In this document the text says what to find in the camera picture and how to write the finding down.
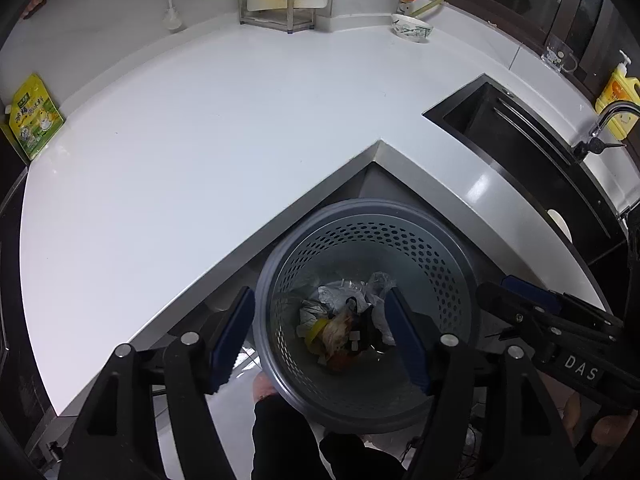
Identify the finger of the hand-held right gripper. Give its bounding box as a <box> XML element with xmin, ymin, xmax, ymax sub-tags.
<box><xmin>476</xmin><ymin>281</ymin><xmax>566</xmax><ymax>356</ymax></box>
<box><xmin>501</xmin><ymin>275</ymin><xmax>627</xmax><ymax>333</ymax></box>

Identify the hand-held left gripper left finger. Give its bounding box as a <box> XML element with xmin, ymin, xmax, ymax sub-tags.
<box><xmin>57</xmin><ymin>286</ymin><xmax>257</xmax><ymax>480</ymax></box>

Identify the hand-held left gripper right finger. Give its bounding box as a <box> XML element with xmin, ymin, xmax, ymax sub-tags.
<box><xmin>382</xmin><ymin>287</ymin><xmax>583</xmax><ymax>480</ymax></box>

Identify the dark grey cloth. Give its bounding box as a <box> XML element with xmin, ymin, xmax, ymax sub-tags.
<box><xmin>345</xmin><ymin>297</ymin><xmax>398</xmax><ymax>358</ymax></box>

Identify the grey perforated waste bin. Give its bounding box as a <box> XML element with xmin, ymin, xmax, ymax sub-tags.
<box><xmin>252</xmin><ymin>199</ymin><xmax>483</xmax><ymax>433</ymax></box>

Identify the yellow wrapper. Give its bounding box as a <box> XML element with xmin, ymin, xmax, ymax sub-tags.
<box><xmin>305</xmin><ymin>317</ymin><xmax>335</xmax><ymax>356</ymax></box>

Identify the white paper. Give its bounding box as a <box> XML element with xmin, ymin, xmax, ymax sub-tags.
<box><xmin>298</xmin><ymin>284</ymin><xmax>373</xmax><ymax>341</ymax></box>

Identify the person's right hand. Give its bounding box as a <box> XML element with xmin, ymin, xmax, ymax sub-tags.
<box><xmin>562</xmin><ymin>391</ymin><xmax>640</xmax><ymax>446</ymax></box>

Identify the white plate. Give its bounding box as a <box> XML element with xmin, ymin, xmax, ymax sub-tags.
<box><xmin>546</xmin><ymin>208</ymin><xmax>573</xmax><ymax>241</ymax></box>

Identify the black sink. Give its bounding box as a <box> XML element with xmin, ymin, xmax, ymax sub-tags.
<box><xmin>422</xmin><ymin>74</ymin><xmax>631</xmax><ymax>266</ymax></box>

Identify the steel faucet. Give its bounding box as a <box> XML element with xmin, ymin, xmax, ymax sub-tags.
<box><xmin>572</xmin><ymin>101</ymin><xmax>640</xmax><ymax>161</ymax></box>

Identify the yellow soap bottle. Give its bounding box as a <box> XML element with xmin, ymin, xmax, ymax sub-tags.
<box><xmin>595</xmin><ymin>51</ymin><xmax>640</xmax><ymax>142</ymax></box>

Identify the clear glass mug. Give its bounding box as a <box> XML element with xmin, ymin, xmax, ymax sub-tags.
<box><xmin>542</xmin><ymin>37</ymin><xmax>578</xmax><ymax>73</ymax></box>

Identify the white patterned bowl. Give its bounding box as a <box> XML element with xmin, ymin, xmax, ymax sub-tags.
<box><xmin>391</xmin><ymin>13</ymin><xmax>434</xmax><ymax>43</ymax></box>

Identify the yellow green pouch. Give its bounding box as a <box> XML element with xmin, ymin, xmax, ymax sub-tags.
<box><xmin>0</xmin><ymin>74</ymin><xmax>66</xmax><ymax>162</ymax></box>

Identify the steel board rack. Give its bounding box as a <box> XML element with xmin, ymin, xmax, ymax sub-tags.
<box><xmin>237</xmin><ymin>0</ymin><xmax>317</xmax><ymax>35</ymax></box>

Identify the white brush blue handle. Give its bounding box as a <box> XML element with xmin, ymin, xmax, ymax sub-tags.
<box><xmin>160</xmin><ymin>0</ymin><xmax>187</xmax><ymax>33</ymax></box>

